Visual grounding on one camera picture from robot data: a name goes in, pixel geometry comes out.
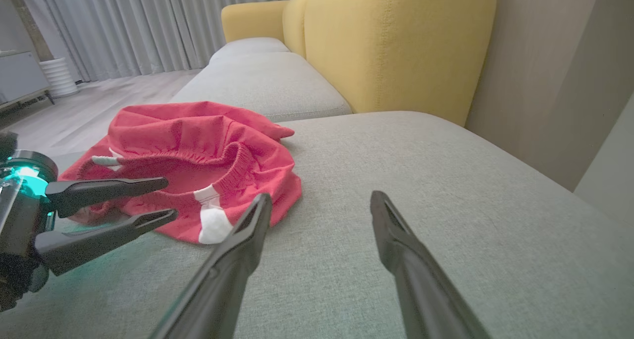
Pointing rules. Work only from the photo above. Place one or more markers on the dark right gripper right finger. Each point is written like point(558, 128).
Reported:
point(416, 279)

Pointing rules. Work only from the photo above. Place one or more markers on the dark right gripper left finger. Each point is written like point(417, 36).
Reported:
point(223, 279)

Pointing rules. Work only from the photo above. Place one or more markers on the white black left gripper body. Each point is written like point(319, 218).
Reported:
point(17, 230)

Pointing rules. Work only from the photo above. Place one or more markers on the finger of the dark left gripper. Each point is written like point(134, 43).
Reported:
point(89, 240)
point(99, 191)

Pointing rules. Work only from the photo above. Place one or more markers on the red sports garment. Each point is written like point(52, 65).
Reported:
point(198, 131)

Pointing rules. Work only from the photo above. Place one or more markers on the large grey sofa chaise cushion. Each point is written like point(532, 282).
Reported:
point(446, 230)

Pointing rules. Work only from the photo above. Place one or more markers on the white ribbed cylinder appliance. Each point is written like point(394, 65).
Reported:
point(58, 76)

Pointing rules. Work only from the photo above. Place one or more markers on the white low cabinet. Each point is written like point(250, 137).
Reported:
point(17, 76)

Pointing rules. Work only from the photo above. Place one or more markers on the grey pleated curtain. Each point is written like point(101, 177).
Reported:
point(148, 27)

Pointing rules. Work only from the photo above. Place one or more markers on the grey sofa seat cushion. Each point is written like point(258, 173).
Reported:
point(257, 86)
point(247, 46)

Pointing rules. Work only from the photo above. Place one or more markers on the yellow sofa armrest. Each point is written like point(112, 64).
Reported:
point(252, 22)

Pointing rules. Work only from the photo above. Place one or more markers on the wide yellow sofa backrest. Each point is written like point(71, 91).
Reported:
point(396, 46)

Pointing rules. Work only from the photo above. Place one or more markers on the narrow yellow sofa backrest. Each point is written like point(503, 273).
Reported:
point(293, 22)

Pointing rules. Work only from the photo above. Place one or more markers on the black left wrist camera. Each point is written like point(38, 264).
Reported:
point(27, 163)

